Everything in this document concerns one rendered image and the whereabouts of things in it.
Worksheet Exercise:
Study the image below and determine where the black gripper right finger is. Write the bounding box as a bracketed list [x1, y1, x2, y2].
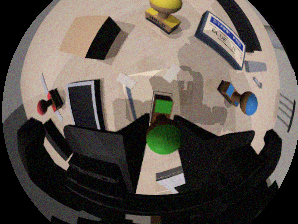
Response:
[173, 115, 255, 192]

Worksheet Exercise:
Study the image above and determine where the white stamp pad tin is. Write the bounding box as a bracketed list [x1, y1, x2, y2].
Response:
[194, 11, 246, 71]

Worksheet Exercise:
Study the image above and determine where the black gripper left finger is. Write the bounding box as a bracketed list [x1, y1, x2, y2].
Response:
[64, 113, 150, 193]

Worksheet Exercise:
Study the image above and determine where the yellow rubber stamp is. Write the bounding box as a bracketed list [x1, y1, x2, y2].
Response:
[145, 0, 182, 35]

